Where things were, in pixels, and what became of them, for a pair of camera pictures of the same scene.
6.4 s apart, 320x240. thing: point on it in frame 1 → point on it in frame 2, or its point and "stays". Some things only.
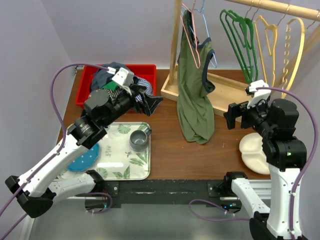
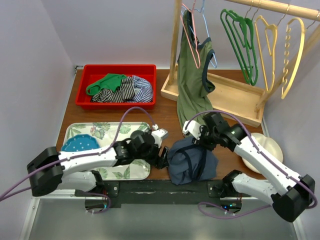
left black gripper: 149,104 → 157,161
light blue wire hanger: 202,13 stays
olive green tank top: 195,113 stays
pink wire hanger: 194,34 stays
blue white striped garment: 149,90 stays
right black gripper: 231,116 → 200,142
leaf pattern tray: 117,160 stays
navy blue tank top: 101,76 → 188,161
